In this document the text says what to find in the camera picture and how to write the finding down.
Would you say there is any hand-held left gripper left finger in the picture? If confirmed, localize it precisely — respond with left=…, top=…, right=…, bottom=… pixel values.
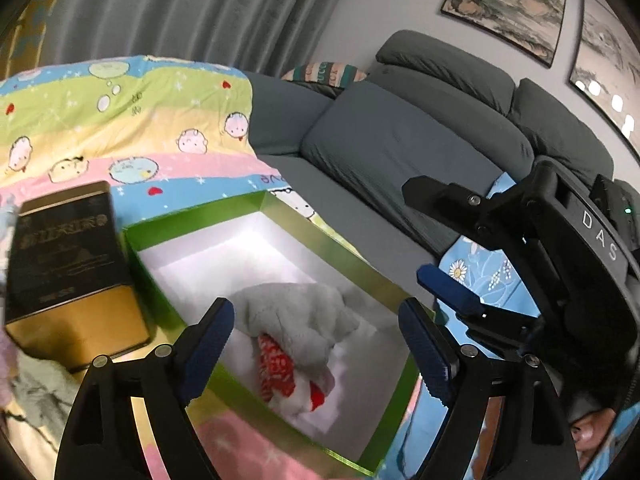
left=55, top=297, right=236, bottom=480

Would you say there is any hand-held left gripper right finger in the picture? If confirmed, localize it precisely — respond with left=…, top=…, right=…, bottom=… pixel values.
left=397, top=297, right=583, bottom=480

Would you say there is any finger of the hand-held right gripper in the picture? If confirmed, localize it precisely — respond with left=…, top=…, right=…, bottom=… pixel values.
left=401, top=175, right=506, bottom=242
left=416, top=262, right=543, bottom=357

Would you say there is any green cardboard box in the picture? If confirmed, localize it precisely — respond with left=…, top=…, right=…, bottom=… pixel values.
left=122, top=191, right=437, bottom=478

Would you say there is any person's right hand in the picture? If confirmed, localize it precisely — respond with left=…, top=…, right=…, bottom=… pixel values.
left=570, top=404, right=623, bottom=463

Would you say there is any blue floral cloth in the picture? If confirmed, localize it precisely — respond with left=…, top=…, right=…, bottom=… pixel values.
left=390, top=170, right=556, bottom=480

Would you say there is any red and white sock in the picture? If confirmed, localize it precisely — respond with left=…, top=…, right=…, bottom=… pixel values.
left=256, top=334, right=332, bottom=416

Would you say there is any grey sofa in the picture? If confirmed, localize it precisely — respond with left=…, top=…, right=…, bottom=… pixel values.
left=245, top=29, right=616, bottom=263

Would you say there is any grey plush toy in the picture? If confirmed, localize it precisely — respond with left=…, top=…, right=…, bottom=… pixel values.
left=232, top=282, right=376, bottom=397

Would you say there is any black and gold tin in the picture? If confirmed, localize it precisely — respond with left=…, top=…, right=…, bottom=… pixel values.
left=4, top=180, right=152, bottom=374

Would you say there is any patterned pillow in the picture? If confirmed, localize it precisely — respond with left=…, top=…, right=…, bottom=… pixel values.
left=281, top=61, right=369, bottom=99

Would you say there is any grey and white cloth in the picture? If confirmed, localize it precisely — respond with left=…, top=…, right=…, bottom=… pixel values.
left=0, top=352, right=83, bottom=443

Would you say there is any framed landscape painting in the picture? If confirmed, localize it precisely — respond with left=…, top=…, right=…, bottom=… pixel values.
left=567, top=0, right=640, bottom=153
left=440, top=0, right=569, bottom=69

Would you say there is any printed cartoon blanket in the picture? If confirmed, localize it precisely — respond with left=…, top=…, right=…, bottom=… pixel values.
left=0, top=54, right=416, bottom=480

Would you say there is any grey curtain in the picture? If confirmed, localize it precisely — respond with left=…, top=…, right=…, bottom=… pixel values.
left=37, top=0, right=363, bottom=78

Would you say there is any yellow patterned curtain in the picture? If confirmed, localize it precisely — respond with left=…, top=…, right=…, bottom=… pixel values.
left=0, top=0, right=68, bottom=88

